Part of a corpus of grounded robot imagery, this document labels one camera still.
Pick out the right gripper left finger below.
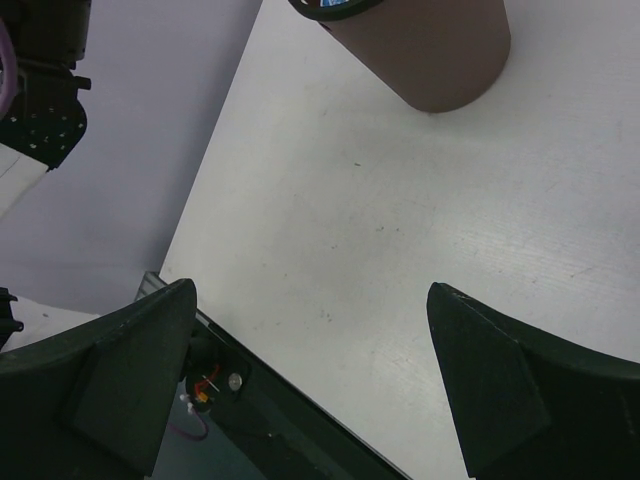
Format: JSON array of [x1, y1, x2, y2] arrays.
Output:
[[1, 279, 197, 480]]

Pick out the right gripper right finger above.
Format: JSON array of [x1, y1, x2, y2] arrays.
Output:
[[426, 283, 639, 479]]

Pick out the blue label plastic bottle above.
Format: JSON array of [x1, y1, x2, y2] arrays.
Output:
[[319, 0, 349, 8]]

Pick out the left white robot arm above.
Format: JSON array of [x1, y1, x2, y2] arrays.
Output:
[[1, 0, 92, 215]]

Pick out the brown plastic waste bin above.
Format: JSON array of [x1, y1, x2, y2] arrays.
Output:
[[291, 0, 511, 113]]

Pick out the aluminium frame rail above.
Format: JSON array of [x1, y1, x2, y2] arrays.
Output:
[[134, 271, 167, 301]]

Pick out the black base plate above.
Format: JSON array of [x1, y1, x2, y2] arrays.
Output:
[[180, 312, 406, 479]]

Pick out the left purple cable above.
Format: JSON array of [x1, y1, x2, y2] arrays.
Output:
[[0, 22, 19, 119]]

